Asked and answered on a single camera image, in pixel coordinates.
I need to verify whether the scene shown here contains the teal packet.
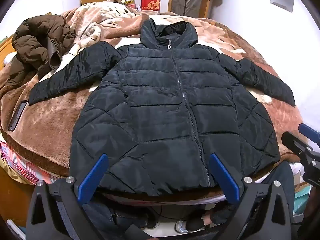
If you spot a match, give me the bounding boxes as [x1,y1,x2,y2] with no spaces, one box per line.
[293,182,312,215]

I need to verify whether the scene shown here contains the brown and cream plush blanket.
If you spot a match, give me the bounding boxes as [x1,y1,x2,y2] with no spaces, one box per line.
[0,2,304,178]

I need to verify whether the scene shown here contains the white shoe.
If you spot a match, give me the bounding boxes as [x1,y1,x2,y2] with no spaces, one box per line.
[174,220,188,233]

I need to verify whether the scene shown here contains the dark shoe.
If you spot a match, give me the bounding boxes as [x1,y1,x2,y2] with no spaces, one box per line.
[145,217,160,230]

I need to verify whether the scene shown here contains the black puffer jacket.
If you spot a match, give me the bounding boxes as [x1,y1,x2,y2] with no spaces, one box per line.
[28,18,296,196]

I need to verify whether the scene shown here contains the wooden bed frame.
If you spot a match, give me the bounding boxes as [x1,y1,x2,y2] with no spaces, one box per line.
[0,166,38,227]

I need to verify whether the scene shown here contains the person's jeans legs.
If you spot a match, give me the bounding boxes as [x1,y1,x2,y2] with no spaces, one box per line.
[84,161,295,240]

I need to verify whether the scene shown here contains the brown puffer jacket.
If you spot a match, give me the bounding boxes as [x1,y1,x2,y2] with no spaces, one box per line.
[4,14,77,85]

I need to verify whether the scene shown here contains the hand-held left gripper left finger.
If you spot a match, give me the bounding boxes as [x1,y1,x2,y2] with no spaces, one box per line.
[25,153,109,240]

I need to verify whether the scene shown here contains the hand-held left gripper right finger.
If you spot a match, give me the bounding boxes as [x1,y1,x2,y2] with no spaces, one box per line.
[209,152,297,240]

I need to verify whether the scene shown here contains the red gift box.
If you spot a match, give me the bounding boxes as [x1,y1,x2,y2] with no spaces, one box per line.
[141,0,161,11]

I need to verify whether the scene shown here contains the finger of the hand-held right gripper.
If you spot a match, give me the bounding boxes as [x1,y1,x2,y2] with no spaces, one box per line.
[298,123,320,143]
[281,131,313,156]

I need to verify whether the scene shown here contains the wooden headboard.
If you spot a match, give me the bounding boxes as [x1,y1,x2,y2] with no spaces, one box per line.
[0,35,13,63]

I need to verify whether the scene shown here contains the person's right forearm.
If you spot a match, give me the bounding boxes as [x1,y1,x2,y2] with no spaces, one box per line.
[301,186,320,233]

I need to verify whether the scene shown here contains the plaid bed sheet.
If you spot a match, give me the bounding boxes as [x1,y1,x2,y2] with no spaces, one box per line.
[0,140,50,185]

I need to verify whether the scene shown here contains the black phone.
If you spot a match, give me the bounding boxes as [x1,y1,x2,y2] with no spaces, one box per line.
[8,100,28,132]

